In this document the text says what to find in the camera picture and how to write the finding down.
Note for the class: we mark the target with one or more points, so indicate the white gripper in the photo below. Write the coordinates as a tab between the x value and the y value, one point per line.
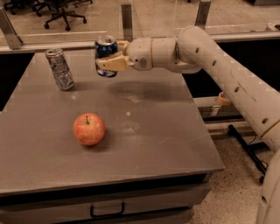
140	53

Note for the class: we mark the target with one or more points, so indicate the blue pepsi can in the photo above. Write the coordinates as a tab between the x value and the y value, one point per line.
105	46

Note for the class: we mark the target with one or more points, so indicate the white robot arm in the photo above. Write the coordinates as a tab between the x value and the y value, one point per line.
192	50

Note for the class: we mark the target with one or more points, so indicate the silver redbull can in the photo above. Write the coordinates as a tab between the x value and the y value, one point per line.
60	69

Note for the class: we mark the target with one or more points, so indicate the black office chair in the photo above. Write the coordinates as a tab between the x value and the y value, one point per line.
58	9

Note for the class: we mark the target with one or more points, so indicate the red apple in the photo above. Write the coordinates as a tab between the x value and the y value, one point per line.
89	129

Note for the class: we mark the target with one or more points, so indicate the orange tape roll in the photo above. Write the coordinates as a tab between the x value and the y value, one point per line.
223	100

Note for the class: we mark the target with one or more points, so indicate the grey drawer front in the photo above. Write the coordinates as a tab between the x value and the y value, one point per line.
164	205

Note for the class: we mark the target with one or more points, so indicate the black stand base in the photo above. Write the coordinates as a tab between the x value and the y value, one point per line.
250	148

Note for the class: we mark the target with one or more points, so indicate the metal railing post middle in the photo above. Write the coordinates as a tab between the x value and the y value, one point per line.
127	22

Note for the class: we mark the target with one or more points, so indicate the metal railing post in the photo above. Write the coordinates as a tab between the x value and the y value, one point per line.
202	14
14	42
127	22

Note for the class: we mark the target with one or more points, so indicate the metal railing post right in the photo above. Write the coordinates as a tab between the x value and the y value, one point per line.
202	14

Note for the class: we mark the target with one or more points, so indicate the metal railing post left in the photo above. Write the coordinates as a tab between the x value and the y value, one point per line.
14	42

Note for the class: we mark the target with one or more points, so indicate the black drawer handle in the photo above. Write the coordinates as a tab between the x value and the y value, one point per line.
104	210

